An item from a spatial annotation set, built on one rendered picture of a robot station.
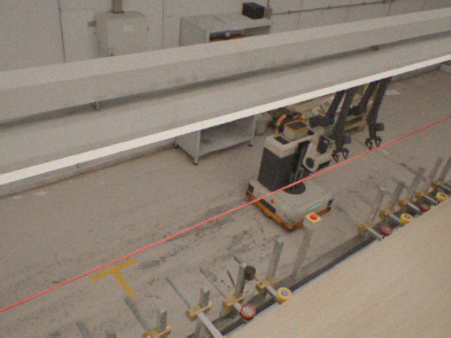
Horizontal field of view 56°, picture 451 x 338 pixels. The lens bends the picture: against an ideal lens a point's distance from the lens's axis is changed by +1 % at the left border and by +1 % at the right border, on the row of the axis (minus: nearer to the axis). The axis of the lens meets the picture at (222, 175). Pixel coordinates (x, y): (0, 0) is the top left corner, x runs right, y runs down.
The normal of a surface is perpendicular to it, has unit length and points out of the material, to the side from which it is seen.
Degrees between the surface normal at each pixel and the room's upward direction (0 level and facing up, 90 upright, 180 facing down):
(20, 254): 0
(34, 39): 90
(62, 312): 0
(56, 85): 90
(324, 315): 0
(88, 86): 90
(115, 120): 61
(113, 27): 90
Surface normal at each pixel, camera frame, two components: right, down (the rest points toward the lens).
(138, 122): 0.59, 0.05
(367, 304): 0.11, -0.81
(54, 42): 0.61, 0.51
